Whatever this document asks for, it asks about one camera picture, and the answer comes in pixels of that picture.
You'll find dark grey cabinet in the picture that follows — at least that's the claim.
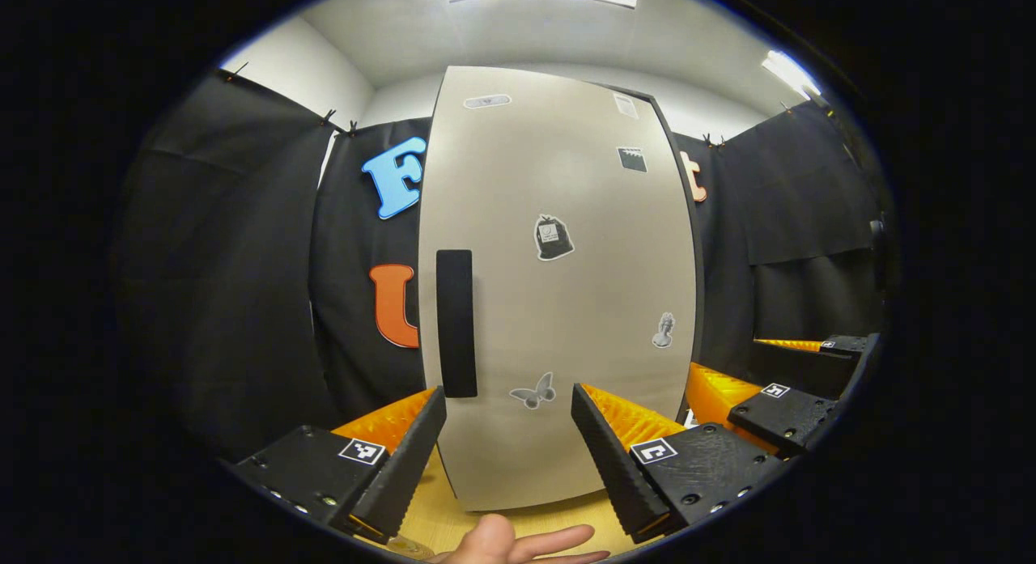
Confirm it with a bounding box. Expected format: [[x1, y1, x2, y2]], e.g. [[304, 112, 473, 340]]
[[603, 82, 707, 423]]

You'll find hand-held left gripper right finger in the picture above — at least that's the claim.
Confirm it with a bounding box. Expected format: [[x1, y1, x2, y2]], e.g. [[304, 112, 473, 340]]
[[571, 383, 784, 545]]

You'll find small ceiling light panel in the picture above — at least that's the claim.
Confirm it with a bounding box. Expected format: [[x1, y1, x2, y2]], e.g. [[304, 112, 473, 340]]
[[761, 50, 823, 100]]

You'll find black cabinet door handle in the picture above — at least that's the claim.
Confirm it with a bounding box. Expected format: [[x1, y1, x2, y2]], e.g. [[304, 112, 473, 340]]
[[435, 249, 479, 400]]

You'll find beige cabinet door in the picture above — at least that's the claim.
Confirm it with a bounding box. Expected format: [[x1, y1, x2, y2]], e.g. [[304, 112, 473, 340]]
[[417, 66, 698, 513]]

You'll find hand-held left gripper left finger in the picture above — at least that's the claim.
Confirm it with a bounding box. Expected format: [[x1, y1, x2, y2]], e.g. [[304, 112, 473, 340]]
[[231, 386, 448, 546]]

